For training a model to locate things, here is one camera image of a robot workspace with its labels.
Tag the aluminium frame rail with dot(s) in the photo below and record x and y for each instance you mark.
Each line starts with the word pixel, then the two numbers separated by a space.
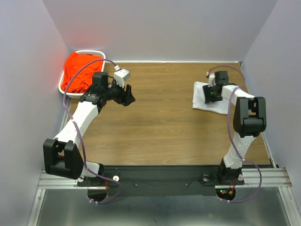
pixel 47 182

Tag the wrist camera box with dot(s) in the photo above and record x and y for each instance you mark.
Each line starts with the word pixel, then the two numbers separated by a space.
pixel 121 76
pixel 211 79

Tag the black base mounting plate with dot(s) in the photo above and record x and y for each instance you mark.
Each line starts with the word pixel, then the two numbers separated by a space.
pixel 131 181

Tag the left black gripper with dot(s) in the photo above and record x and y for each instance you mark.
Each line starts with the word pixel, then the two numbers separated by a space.
pixel 126 98

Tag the orange t shirt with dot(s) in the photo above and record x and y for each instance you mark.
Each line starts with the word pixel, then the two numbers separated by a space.
pixel 77 70

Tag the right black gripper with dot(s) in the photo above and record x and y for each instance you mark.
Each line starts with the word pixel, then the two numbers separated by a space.
pixel 208 98

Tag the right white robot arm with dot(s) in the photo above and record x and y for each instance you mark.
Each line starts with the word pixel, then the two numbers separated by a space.
pixel 246 121

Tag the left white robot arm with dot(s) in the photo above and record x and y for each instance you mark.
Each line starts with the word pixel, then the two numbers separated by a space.
pixel 61 154

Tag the white t shirt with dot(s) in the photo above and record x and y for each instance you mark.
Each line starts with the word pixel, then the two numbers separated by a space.
pixel 198 101

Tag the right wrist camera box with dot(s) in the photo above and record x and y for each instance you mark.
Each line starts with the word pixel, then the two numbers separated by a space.
pixel 211 79

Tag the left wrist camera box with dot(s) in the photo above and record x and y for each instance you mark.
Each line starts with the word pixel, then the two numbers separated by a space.
pixel 121 76

